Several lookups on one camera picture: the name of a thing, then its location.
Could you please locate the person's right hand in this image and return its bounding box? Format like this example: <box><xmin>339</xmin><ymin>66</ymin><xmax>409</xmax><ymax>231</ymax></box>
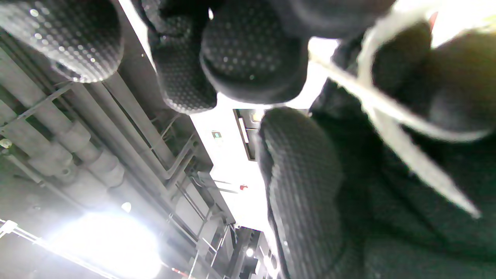
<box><xmin>0</xmin><ymin>0</ymin><xmax>396</xmax><ymax>115</ymax></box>

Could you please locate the person's left hand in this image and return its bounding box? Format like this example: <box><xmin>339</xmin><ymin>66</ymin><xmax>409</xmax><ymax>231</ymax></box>
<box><xmin>257</xmin><ymin>19</ymin><xmax>496</xmax><ymax>279</ymax></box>

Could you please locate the white shoe lace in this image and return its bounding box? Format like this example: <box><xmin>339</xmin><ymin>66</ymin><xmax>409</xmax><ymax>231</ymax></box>
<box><xmin>310</xmin><ymin>8</ymin><xmax>489</xmax><ymax>218</ymax></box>

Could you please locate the bright ceiling lamp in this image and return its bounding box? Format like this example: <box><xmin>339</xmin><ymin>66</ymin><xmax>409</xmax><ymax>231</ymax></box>
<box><xmin>45</xmin><ymin>211</ymin><xmax>163</xmax><ymax>279</ymax></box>

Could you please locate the dark glass wall panel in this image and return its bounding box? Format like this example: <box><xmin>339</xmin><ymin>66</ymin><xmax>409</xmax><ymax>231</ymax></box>
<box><xmin>232</xmin><ymin>108</ymin><xmax>268</xmax><ymax>161</ymax></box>

